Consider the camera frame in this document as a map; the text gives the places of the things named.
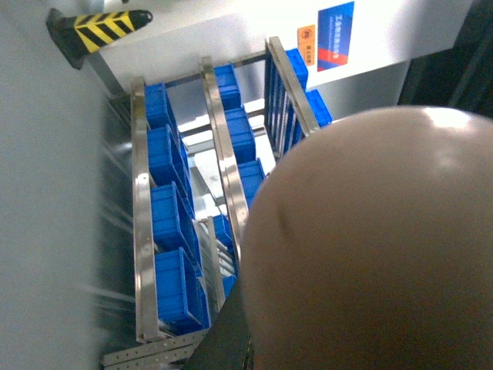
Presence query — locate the beige plastic dustpan tray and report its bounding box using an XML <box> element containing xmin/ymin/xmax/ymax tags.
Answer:
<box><xmin>240</xmin><ymin>106</ymin><xmax>492</xmax><ymax>369</ymax></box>

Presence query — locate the yellow black striped bollard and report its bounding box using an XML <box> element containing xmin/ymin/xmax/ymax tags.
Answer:
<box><xmin>45</xmin><ymin>8</ymin><xmax>153</xmax><ymax>70</ymax></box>

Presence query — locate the blue wall sign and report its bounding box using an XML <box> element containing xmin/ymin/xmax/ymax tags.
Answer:
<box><xmin>317</xmin><ymin>2</ymin><xmax>354</xmax><ymax>72</ymax></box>

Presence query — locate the orange wall label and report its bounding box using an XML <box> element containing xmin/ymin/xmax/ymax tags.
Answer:
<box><xmin>297</xmin><ymin>25</ymin><xmax>316</xmax><ymax>66</ymax></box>

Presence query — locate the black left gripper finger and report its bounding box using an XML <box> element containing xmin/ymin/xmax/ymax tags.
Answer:
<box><xmin>184</xmin><ymin>276</ymin><xmax>254</xmax><ymax>369</ymax></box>

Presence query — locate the steel roller shelf rack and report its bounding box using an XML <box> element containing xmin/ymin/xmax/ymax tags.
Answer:
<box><xmin>102</xmin><ymin>37</ymin><xmax>329</xmax><ymax>369</ymax></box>

